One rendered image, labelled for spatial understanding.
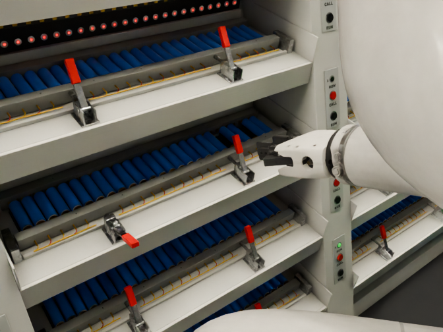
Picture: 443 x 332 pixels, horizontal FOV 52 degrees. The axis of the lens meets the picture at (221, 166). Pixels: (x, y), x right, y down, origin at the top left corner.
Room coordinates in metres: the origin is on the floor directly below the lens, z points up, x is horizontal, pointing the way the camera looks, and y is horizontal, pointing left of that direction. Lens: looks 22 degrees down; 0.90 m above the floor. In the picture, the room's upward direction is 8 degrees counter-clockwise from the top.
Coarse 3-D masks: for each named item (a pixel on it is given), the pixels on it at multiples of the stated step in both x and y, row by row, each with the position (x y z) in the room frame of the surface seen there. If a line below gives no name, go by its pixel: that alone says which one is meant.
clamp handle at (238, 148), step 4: (232, 136) 0.80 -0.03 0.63; (236, 136) 0.80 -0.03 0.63; (236, 140) 0.80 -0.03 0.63; (240, 140) 0.80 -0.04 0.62; (236, 144) 0.79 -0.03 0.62; (240, 144) 0.80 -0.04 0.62; (236, 148) 0.79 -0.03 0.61; (240, 148) 0.80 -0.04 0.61; (236, 152) 0.80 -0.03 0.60; (240, 152) 0.79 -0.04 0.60; (240, 156) 0.79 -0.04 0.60; (240, 160) 0.79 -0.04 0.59; (244, 160) 0.79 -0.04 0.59; (244, 164) 0.79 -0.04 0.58; (240, 168) 0.80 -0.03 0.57; (244, 168) 0.79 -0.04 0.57
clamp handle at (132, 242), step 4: (116, 224) 0.64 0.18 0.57; (116, 228) 0.64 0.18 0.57; (120, 228) 0.64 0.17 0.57; (116, 232) 0.63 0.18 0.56; (120, 232) 0.62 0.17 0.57; (124, 232) 0.62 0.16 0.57; (124, 236) 0.60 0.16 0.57; (128, 236) 0.60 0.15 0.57; (132, 236) 0.60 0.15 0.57; (124, 240) 0.60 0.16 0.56; (128, 240) 0.59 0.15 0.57; (132, 240) 0.59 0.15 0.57; (136, 240) 0.59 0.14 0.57; (128, 244) 0.59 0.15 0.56; (132, 244) 0.58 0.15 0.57; (136, 244) 0.58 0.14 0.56
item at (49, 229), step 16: (208, 160) 0.81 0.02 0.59; (224, 160) 0.82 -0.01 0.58; (160, 176) 0.76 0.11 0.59; (176, 176) 0.76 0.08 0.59; (192, 176) 0.79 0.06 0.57; (208, 176) 0.78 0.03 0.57; (128, 192) 0.71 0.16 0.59; (144, 192) 0.73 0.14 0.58; (80, 208) 0.67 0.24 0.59; (96, 208) 0.67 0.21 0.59; (112, 208) 0.69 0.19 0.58; (48, 224) 0.64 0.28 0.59; (64, 224) 0.64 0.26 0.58; (80, 224) 0.66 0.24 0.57; (16, 240) 0.60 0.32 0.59; (32, 240) 0.62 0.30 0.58
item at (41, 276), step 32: (288, 128) 0.92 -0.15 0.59; (160, 192) 0.75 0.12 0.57; (192, 192) 0.75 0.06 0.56; (224, 192) 0.76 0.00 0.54; (256, 192) 0.79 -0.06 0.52; (0, 224) 0.66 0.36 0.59; (96, 224) 0.67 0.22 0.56; (128, 224) 0.67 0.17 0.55; (160, 224) 0.68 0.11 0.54; (192, 224) 0.71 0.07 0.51; (64, 256) 0.60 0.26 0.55; (96, 256) 0.61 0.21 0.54; (128, 256) 0.64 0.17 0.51; (32, 288) 0.55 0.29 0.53; (64, 288) 0.59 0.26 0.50
